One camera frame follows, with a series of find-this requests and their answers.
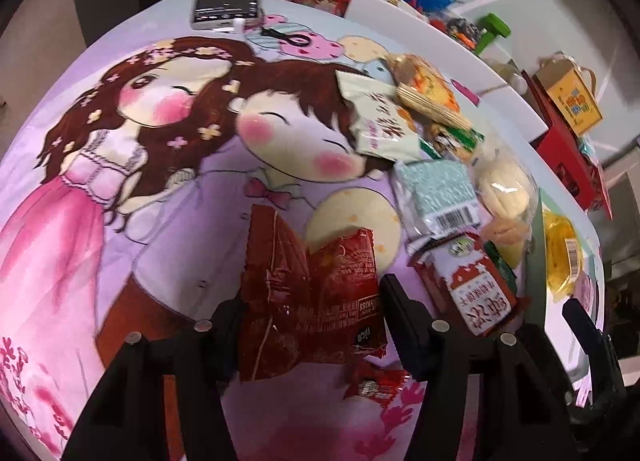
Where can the small red candy packet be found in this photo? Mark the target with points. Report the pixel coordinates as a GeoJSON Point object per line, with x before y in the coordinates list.
{"type": "Point", "coordinates": [375, 386]}

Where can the printed cartoon blanket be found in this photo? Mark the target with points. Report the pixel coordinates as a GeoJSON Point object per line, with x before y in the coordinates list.
{"type": "Point", "coordinates": [150, 241]}

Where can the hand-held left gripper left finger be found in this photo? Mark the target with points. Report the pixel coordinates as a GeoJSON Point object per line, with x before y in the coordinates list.
{"type": "Point", "coordinates": [227, 341]}

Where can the yellow packet with barcode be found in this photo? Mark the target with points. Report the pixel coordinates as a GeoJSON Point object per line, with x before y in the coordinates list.
{"type": "Point", "coordinates": [560, 241]}

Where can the large red snack packet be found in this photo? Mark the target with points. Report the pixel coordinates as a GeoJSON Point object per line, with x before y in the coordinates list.
{"type": "Point", "coordinates": [300, 301]}

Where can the clear bag of white buns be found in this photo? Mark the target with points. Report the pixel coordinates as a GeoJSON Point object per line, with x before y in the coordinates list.
{"type": "Point", "coordinates": [502, 186]}

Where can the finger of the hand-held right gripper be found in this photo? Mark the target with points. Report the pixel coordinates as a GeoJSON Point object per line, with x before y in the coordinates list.
{"type": "Point", "coordinates": [585, 331]}

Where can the green cookie packet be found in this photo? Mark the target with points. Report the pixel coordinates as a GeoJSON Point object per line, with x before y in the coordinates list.
{"type": "Point", "coordinates": [457, 141]}

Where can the green dumbbell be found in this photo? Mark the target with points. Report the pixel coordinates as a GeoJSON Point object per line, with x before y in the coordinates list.
{"type": "Point", "coordinates": [492, 28]}

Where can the teal packet with barcode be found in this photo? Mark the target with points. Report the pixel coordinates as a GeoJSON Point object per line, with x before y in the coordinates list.
{"type": "Point", "coordinates": [435, 186]}

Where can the mint green tray box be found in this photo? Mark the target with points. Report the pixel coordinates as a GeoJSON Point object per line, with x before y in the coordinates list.
{"type": "Point", "coordinates": [539, 301]}

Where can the dark green snack packet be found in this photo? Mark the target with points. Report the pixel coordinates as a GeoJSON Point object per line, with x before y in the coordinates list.
{"type": "Point", "coordinates": [502, 263]}

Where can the small teal packet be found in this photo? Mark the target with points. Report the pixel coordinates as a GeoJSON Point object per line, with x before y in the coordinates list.
{"type": "Point", "coordinates": [586, 151]}

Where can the white cardboard box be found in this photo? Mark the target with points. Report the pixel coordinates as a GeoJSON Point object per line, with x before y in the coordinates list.
{"type": "Point", "coordinates": [450, 51]}

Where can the white and green snack packet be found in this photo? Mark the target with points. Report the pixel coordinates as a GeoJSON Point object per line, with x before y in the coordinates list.
{"type": "Point", "coordinates": [380, 121]}

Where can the red and white snack packet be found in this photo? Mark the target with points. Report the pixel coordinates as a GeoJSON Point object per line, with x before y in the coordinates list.
{"type": "Point", "coordinates": [475, 286]}

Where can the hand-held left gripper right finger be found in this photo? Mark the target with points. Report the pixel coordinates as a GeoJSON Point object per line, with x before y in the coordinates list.
{"type": "Point", "coordinates": [405, 326]}

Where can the orange cracker packet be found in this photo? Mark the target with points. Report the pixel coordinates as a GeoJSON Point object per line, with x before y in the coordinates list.
{"type": "Point", "coordinates": [425, 86]}

